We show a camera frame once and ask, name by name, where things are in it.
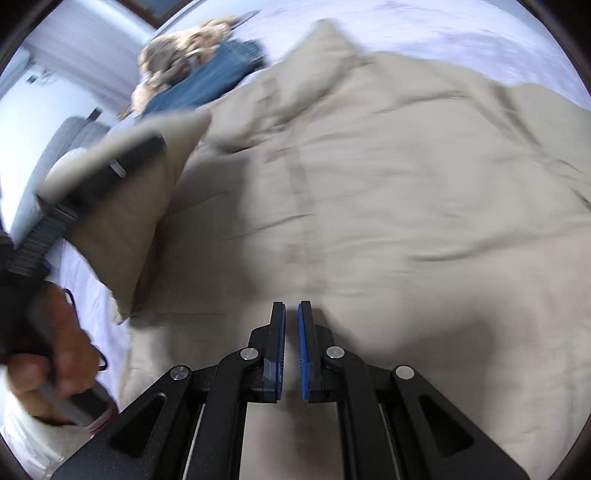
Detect lavender fleece bed blanket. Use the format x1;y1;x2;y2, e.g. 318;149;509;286
0;0;591;480

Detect beige puffer jacket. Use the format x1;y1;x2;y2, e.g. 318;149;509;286
38;19;591;480

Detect person's left hand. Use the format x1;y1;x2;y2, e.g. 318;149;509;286
6;280;105;423

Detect grey quilted headboard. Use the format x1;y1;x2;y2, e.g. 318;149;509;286
9;116;110;243

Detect brown striped plush clothes pile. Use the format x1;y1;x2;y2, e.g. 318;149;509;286
119;16;240;120

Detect folded blue jeans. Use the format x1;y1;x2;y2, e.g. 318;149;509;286
142;40;266;116

